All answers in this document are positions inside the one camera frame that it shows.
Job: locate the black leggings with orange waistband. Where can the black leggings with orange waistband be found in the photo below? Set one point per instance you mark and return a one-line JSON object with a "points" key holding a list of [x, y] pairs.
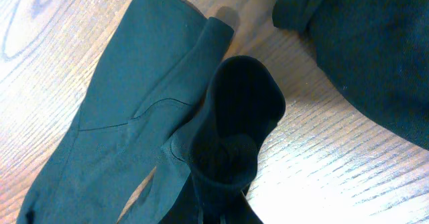
{"points": [[169, 130]]}

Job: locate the black garment with white logo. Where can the black garment with white logo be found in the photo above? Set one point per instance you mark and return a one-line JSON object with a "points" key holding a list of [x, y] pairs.
{"points": [[375, 52]]}

